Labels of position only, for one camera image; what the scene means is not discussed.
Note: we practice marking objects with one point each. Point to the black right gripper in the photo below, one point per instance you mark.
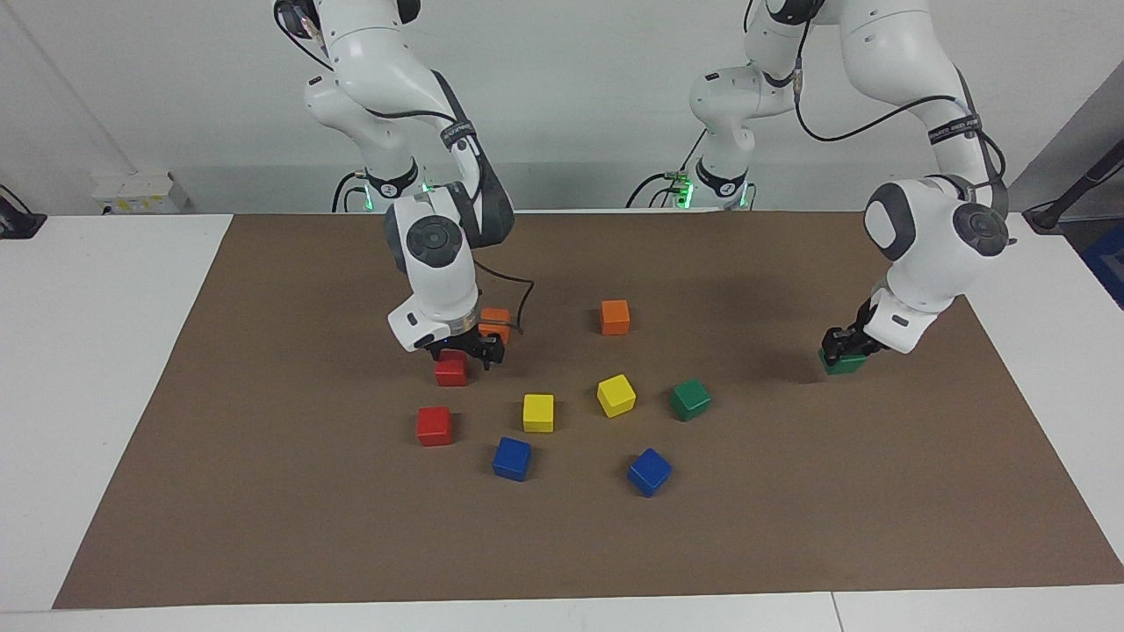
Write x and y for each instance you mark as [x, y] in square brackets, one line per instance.
[465, 341]

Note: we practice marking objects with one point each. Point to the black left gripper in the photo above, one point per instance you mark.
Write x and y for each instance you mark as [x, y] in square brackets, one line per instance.
[861, 326]

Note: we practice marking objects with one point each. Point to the red wooden cube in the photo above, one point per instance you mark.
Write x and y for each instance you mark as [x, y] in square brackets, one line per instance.
[434, 426]
[452, 373]

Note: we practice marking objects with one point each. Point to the green wooden cube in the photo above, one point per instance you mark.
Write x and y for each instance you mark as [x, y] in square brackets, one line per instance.
[839, 364]
[690, 399]

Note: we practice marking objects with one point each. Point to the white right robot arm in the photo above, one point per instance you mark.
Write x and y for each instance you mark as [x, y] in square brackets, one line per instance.
[435, 263]

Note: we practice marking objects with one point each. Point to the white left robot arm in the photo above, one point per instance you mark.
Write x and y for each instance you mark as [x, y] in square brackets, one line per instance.
[931, 237]

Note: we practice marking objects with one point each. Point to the orange wooden cube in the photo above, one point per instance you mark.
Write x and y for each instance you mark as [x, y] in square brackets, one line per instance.
[496, 320]
[615, 317]

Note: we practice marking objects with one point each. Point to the yellow wooden cube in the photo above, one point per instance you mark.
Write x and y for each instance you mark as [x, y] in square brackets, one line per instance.
[538, 412]
[616, 395]

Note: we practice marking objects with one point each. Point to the blue wooden cube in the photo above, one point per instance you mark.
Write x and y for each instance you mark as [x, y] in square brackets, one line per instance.
[650, 471]
[512, 458]

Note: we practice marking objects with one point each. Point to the brown paper table mat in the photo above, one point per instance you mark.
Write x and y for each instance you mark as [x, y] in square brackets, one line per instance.
[351, 527]

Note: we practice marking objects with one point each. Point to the black stand pole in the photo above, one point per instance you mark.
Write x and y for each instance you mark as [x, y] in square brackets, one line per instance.
[1054, 213]

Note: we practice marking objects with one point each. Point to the blue crate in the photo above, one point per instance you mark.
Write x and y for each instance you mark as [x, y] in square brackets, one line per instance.
[1108, 263]

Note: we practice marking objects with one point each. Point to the white power strip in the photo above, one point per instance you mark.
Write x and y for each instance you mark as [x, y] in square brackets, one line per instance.
[140, 189]

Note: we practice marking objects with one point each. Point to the black desk device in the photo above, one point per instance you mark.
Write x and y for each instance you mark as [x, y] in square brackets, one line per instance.
[18, 224]

